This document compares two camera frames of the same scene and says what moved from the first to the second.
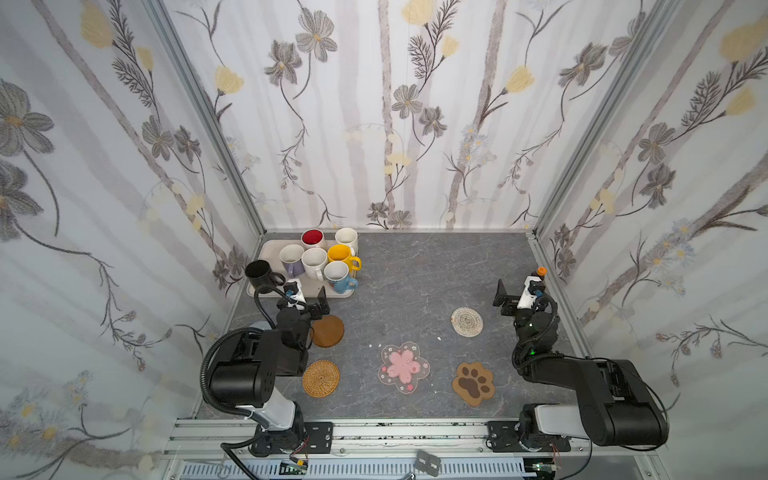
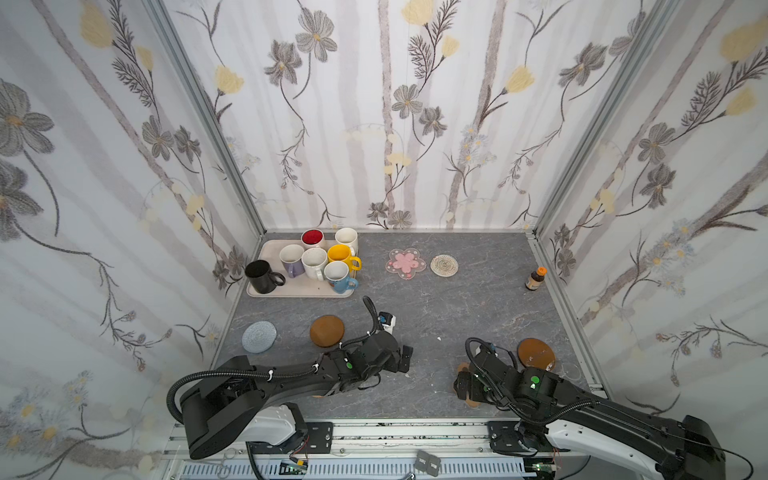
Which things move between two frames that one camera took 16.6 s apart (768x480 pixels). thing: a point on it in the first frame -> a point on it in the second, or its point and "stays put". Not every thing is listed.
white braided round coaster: [467, 322] -> [444, 265]
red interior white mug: [312, 238] stays put
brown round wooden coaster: [327, 332] stays put
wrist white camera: [299, 296] -> [387, 320]
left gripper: [309, 308] -> [402, 358]
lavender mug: [290, 256] stays put
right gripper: [512, 302] -> [464, 385]
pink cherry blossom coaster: [403, 366] -> [405, 263]
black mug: [260, 274] stays put
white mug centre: [314, 259] stays put
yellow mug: [341, 252] stays put
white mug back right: [349, 237] stays put
